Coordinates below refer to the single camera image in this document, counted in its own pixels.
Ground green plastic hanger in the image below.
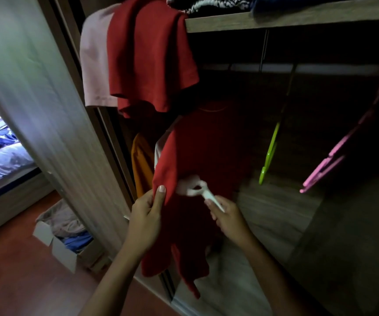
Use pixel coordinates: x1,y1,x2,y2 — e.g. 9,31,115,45
258,64,297,186

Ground person's right forearm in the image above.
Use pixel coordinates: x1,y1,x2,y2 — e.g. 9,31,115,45
240,232,331,316

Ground orange shirt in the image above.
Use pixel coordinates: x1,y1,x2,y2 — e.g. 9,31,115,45
131,132,156,198

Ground black white patterned clothes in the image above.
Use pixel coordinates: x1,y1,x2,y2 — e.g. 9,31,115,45
166,0,253,16

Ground wooden bed frame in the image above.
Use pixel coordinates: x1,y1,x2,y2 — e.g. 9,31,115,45
0,167,55,241

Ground red polo shirt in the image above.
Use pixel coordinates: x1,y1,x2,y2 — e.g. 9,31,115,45
107,0,200,119

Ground pink polo shirt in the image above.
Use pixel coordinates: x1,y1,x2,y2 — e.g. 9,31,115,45
79,3,121,108

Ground person's left forearm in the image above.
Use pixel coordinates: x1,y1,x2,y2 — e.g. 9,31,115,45
77,245,150,316

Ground cardboard box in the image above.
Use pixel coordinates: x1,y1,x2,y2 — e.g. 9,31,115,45
32,199,108,274

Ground person's left hand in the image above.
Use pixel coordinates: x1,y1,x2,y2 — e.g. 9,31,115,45
123,185,167,257

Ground person's right hand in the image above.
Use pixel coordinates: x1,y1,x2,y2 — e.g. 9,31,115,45
204,195,256,247

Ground blue jeans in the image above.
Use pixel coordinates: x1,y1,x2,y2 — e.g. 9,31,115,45
249,0,377,15

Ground blue star bedding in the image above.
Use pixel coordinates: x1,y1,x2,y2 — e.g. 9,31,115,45
0,105,39,191

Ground pink plastic hanger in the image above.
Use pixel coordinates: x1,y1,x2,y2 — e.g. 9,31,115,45
299,75,379,194

